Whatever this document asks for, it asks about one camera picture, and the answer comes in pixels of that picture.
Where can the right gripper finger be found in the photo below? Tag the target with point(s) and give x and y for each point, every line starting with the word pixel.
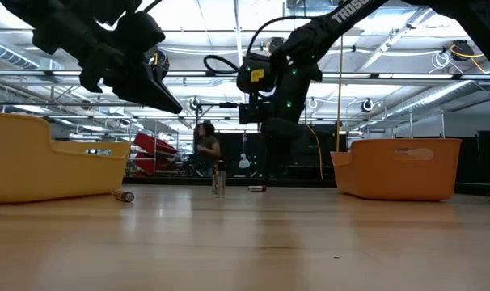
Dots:
pixel 289 149
pixel 271 149

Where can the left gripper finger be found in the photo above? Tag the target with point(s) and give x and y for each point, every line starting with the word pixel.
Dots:
pixel 140 89
pixel 164 91

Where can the orange plastic bin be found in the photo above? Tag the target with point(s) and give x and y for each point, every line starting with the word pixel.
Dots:
pixel 398 178

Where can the yellow plastic bin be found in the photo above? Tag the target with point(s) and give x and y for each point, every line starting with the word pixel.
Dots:
pixel 26 169

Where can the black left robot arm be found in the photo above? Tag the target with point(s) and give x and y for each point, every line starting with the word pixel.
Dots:
pixel 35 16

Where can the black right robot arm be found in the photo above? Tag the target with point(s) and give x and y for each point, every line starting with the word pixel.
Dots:
pixel 342 16

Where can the white lamp-shaped object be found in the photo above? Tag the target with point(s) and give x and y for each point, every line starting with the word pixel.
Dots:
pixel 244 161

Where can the black partition panel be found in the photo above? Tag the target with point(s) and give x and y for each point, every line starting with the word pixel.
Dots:
pixel 233 145

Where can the red storage bin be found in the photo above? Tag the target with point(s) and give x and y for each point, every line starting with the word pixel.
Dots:
pixel 142 161
pixel 155 145

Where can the person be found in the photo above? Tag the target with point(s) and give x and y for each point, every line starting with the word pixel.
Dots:
pixel 208 145

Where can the black cabinet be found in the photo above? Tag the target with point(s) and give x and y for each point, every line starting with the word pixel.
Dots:
pixel 489 157

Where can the silver air duct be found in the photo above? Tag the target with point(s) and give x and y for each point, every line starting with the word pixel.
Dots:
pixel 431 97
pixel 6 52

